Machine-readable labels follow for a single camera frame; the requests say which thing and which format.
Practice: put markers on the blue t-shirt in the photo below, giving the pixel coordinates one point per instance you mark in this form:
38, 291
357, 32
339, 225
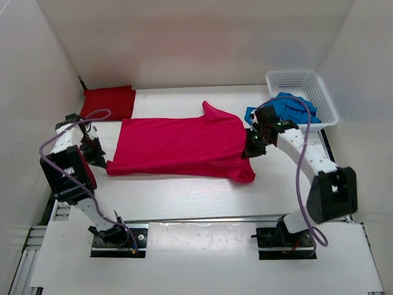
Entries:
291, 107

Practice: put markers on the aluminium left side rail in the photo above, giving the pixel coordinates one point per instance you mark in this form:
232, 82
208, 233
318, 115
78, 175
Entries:
30, 246

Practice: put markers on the red t-shirt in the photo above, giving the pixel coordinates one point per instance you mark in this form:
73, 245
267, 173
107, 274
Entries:
119, 100

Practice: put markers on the white plastic laundry basket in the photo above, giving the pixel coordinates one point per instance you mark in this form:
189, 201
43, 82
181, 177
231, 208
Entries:
308, 85

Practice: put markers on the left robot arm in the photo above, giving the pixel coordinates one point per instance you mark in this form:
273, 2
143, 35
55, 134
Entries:
66, 160

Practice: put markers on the white front cover board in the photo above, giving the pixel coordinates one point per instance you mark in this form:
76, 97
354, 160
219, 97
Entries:
203, 259

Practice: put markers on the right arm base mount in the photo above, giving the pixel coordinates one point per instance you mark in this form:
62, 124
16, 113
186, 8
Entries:
273, 246

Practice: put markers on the aluminium rail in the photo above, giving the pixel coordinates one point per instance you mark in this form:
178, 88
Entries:
30, 246
62, 211

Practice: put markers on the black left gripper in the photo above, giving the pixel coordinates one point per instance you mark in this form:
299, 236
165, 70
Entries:
97, 158

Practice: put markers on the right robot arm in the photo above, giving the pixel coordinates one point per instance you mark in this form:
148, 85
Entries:
333, 191

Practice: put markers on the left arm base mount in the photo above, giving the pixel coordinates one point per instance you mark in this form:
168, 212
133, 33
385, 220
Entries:
118, 243

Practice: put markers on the aluminium front rail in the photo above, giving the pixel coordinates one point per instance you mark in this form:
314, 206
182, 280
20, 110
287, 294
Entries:
62, 211

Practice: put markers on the pink t-shirt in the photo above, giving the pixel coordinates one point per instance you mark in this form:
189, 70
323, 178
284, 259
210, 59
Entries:
210, 145

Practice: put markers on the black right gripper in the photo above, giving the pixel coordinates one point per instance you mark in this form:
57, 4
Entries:
249, 150

